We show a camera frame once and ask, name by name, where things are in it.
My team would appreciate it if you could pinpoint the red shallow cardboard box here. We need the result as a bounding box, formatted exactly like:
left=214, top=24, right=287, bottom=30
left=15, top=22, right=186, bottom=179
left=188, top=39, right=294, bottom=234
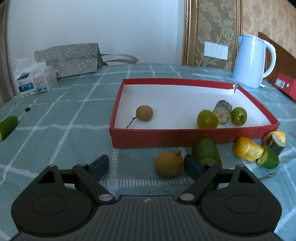
left=109, top=78, right=280, bottom=149

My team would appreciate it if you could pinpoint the green round fruit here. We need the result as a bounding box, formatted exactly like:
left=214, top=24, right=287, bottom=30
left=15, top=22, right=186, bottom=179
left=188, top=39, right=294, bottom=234
left=197, top=109, right=218, bottom=128
left=231, top=107, right=247, bottom=126

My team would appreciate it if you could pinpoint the patterned curtain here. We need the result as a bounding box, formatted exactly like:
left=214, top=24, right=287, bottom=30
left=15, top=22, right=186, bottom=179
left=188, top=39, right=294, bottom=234
left=0, top=1, right=15, bottom=108

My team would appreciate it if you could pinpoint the grey patterned paper bag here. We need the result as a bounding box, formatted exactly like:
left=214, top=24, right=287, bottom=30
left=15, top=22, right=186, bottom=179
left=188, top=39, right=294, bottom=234
left=34, top=43, right=138, bottom=78

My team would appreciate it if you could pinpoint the yellow banana chunk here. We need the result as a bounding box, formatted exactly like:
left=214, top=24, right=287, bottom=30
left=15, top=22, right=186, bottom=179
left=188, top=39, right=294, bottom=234
left=262, top=131, right=287, bottom=155

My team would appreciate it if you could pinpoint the small red box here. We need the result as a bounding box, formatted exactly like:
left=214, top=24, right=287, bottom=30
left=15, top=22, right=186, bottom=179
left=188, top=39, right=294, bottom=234
left=274, top=73, right=296, bottom=101

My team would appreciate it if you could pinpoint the white tissue pack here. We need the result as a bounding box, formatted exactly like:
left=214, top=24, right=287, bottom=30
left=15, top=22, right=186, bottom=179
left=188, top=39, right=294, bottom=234
left=14, top=57, right=57, bottom=98

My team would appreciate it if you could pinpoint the brown longan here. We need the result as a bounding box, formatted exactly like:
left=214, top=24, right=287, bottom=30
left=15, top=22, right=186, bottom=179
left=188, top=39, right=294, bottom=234
left=126, top=105, right=154, bottom=129
left=155, top=151, right=183, bottom=178

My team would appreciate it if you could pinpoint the green cucumber end piece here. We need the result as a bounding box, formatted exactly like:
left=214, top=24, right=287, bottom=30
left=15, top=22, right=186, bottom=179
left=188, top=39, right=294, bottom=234
left=256, top=145, right=280, bottom=169

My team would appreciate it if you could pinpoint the white wall switch panel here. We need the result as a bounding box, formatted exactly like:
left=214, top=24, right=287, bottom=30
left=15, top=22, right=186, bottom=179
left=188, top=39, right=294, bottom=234
left=203, top=41, right=228, bottom=60

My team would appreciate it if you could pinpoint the light blue electric kettle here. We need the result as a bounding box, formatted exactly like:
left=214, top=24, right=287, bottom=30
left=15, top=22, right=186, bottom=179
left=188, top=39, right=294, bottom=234
left=232, top=35, right=276, bottom=88

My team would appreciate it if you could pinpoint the gold wall frame moulding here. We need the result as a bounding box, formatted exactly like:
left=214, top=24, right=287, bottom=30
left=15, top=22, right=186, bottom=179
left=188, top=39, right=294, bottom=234
left=182, top=0, right=243, bottom=70

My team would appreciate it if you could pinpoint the yellow mango piece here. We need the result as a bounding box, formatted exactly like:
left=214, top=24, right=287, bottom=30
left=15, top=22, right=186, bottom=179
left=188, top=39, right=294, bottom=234
left=233, top=137, right=264, bottom=162

